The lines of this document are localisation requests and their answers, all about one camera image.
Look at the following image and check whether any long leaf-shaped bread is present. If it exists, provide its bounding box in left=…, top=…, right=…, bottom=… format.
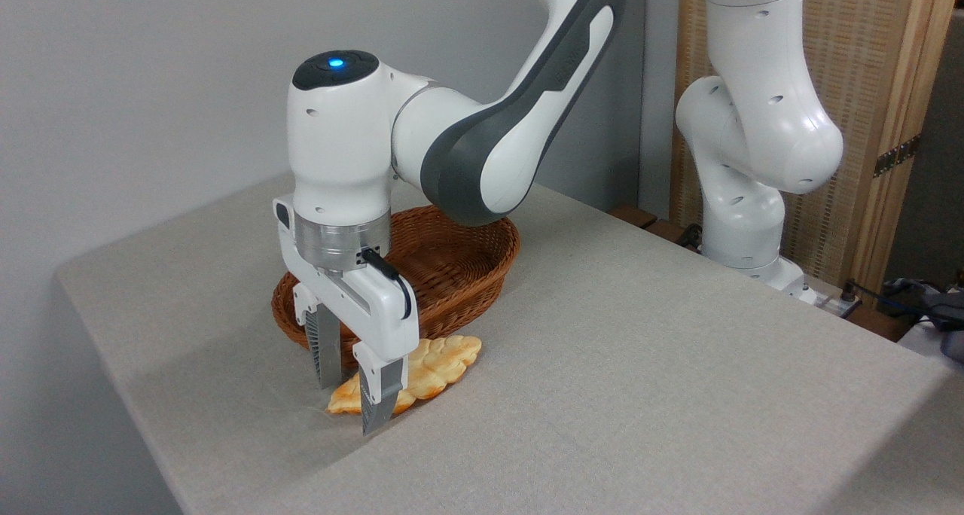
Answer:
left=326, top=335, right=483, bottom=416

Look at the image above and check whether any dark grey bag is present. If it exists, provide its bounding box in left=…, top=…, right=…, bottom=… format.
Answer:
left=881, top=277, right=964, bottom=363

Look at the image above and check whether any white power strip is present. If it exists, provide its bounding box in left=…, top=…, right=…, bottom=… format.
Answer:
left=815, top=292, right=864, bottom=319

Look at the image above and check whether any grey fabric tablecloth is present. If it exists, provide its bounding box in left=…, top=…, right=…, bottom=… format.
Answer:
left=54, top=170, right=964, bottom=515

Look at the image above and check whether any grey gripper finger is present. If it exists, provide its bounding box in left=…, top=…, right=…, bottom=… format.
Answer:
left=352, top=340, right=408, bottom=436
left=293, top=281, right=344, bottom=390

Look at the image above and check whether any dark metal hinge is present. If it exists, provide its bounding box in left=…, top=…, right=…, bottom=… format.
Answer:
left=874, top=135, right=921, bottom=178

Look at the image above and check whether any wooden rattan folding screen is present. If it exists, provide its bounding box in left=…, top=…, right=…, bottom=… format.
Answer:
left=669, top=0, right=964, bottom=297

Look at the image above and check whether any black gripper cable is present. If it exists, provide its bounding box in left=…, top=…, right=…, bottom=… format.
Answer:
left=360, top=248, right=413, bottom=321

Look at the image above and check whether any black plug with cable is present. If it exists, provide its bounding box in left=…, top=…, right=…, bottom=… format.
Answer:
left=840, top=280, right=951, bottom=328

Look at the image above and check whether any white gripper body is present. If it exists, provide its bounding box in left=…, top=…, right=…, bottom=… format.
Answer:
left=273, top=197, right=421, bottom=364

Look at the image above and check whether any brown wicker basket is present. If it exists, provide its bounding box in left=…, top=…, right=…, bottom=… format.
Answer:
left=271, top=205, right=521, bottom=370

